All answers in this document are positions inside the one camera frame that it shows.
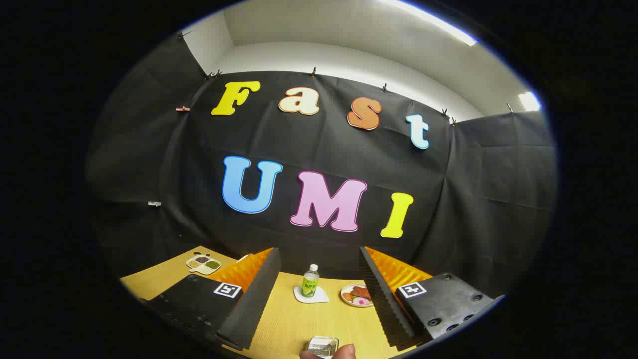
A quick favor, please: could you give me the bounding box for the perforated metal basket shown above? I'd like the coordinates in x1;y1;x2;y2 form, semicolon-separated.
306;336;340;359

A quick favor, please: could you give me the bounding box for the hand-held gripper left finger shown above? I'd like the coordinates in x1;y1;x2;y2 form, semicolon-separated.
142;247;281;351

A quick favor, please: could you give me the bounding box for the small ceiling light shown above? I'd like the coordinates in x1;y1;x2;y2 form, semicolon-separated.
518;91;542;112

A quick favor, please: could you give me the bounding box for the plate of toy food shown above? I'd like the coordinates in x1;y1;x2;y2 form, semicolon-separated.
340;283;374;308

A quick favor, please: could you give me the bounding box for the white divided snack tray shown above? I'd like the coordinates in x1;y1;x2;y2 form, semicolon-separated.
185;254;222;276

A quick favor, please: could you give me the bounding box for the white coaster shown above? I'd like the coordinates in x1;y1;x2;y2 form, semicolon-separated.
293;285;330;304

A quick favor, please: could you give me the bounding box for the green label drink bottle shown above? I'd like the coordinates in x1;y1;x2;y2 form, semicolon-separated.
301;264;320;299

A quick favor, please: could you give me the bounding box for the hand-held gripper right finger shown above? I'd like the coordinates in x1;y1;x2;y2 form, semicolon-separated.
359;246;505;350

